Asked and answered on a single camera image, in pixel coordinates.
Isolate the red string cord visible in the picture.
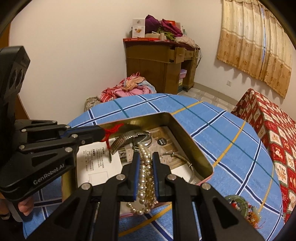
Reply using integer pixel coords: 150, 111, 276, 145
100, 122, 125, 151

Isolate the pink metal jewelry tin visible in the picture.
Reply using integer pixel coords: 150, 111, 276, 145
61, 111, 214, 218

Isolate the white pearl necklace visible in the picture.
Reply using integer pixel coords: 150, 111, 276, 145
127, 141, 159, 216

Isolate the green jade bangle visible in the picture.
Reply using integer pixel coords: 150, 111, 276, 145
225, 195, 250, 218

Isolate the jade pendant with red cord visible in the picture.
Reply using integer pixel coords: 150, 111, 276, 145
244, 204, 262, 230

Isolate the person's left hand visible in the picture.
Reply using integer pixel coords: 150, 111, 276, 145
18, 196, 34, 216

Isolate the blue plaid tablecloth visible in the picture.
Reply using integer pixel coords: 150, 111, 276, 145
23, 93, 284, 240

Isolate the pile of clothes on floor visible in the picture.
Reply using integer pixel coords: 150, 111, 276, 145
84, 72, 157, 111

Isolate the silver bangle in tin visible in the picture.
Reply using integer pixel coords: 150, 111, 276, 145
161, 152, 198, 184

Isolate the brown wooden desk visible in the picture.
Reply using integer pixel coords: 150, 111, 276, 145
123, 38, 200, 94

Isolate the white product box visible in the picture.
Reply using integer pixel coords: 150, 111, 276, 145
132, 18, 145, 38

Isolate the red patchwork bed cover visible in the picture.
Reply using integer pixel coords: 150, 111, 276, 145
231, 88, 296, 222

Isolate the clothes heap on desk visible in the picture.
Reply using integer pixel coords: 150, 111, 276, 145
145, 15, 199, 48

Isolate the beige patterned window curtain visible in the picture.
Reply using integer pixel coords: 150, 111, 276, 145
217, 1, 292, 98

